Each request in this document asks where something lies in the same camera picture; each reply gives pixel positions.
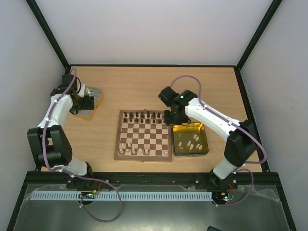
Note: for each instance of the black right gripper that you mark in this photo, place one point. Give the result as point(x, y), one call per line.
point(176, 120)

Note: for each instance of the gold interior green tin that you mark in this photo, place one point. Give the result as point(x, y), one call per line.
point(185, 133)

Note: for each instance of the black mounting rail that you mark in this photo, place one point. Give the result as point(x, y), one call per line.
point(200, 180)

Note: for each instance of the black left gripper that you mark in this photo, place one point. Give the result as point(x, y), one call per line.
point(89, 104)

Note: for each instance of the white slotted cable duct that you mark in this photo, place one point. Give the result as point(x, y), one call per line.
point(124, 196)

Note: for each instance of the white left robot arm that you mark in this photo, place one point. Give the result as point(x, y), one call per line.
point(50, 146)

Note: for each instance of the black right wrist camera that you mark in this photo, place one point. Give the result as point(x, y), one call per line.
point(167, 96)

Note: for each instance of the silver interior yellow tin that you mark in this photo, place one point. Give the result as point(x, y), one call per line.
point(98, 95)

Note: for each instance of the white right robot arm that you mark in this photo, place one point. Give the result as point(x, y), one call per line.
point(239, 136)

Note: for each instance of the wooden chess board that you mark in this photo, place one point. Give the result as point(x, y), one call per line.
point(152, 136)

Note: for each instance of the dark phone corner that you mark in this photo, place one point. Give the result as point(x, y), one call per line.
point(211, 228)

